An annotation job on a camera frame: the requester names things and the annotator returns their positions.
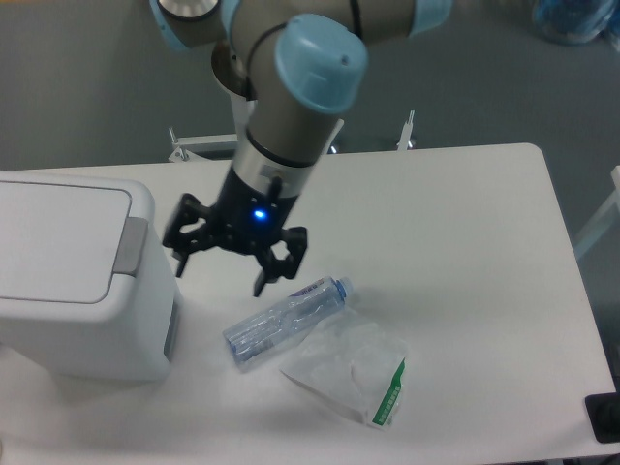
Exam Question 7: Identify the white push-lid trash can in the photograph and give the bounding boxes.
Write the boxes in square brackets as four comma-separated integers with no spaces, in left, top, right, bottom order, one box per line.
[1,171,182,382]

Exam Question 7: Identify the white metal base frame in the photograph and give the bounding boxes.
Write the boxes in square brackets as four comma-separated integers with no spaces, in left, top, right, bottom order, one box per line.
[168,109,417,163]

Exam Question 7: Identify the white frame at right edge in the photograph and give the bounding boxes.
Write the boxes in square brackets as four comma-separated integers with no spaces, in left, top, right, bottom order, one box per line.
[573,166,619,261]

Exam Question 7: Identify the clear plastic bag green label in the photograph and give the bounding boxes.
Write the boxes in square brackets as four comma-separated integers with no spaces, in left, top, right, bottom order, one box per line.
[280,307,409,430]

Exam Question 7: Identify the black device at table edge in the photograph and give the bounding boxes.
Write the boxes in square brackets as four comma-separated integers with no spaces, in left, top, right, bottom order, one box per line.
[585,392,619,444]

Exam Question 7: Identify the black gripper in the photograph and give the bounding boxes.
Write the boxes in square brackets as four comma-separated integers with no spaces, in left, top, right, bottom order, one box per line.
[162,169,308,296]

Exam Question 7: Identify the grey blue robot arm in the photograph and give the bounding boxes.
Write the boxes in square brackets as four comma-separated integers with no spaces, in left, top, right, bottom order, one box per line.
[150,1,452,294]

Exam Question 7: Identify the blue plastic bag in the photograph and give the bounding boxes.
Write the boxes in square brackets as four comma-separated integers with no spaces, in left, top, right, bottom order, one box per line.
[531,0,619,46]

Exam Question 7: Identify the clear plastic water bottle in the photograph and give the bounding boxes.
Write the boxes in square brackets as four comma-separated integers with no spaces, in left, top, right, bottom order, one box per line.
[223,276,356,372]

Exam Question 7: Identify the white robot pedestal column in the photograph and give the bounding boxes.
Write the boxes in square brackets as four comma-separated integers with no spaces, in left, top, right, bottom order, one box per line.
[210,41,346,159]

